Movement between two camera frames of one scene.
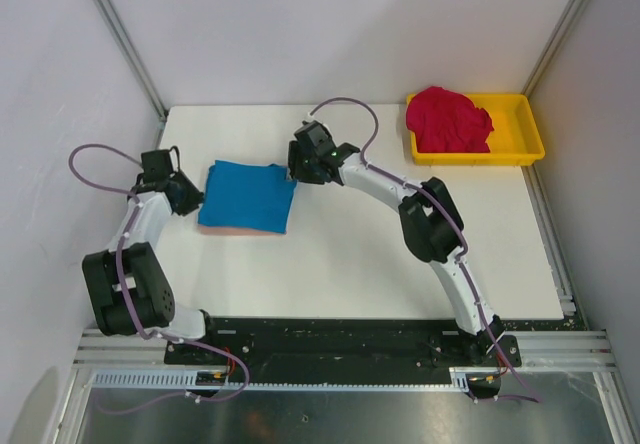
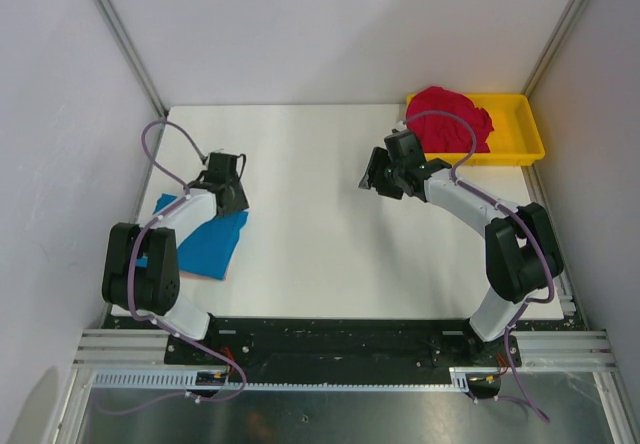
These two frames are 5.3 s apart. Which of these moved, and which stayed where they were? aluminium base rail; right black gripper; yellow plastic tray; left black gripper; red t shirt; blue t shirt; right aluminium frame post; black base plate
Moved: blue t shirt; right black gripper; left black gripper
Stayed: red t shirt; aluminium base rail; right aluminium frame post; black base plate; yellow plastic tray
